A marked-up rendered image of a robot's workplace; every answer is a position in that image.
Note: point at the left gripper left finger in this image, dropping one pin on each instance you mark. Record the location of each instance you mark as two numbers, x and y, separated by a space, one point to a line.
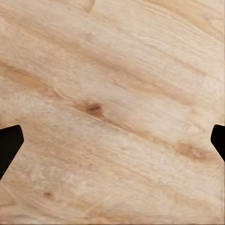
11 140

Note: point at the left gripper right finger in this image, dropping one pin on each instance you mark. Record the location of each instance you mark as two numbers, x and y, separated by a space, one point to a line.
218 139

